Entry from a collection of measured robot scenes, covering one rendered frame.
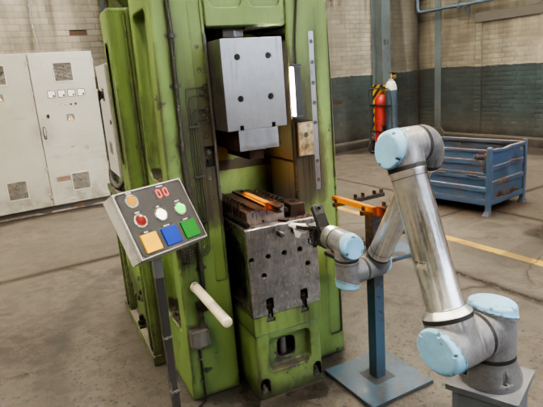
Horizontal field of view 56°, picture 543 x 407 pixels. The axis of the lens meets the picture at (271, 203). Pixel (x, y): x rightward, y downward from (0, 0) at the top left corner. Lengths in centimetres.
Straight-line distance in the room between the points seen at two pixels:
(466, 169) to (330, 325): 324
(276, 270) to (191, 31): 117
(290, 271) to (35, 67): 547
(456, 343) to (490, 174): 423
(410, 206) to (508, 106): 898
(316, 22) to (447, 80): 868
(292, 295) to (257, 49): 118
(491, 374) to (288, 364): 124
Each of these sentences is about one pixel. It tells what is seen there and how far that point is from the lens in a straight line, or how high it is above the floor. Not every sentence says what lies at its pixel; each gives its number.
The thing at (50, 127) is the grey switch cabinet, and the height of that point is 114.
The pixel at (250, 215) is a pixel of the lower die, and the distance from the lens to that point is 240.
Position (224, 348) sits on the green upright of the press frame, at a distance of 275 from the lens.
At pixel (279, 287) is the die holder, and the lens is 251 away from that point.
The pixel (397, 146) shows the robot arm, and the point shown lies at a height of 137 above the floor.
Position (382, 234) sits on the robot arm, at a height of 101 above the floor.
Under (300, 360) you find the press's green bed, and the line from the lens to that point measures 277.
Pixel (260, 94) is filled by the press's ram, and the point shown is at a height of 151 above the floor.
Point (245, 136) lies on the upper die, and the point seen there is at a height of 134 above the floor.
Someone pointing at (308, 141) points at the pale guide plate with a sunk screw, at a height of 125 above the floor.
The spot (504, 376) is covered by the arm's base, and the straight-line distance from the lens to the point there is 180.
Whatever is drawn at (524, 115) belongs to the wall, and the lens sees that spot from 1032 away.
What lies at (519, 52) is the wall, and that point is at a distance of 1034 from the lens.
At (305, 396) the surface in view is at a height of 0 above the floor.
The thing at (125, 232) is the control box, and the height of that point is 106.
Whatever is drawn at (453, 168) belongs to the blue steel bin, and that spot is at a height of 47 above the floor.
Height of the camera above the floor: 160
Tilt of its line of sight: 14 degrees down
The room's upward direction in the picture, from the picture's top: 4 degrees counter-clockwise
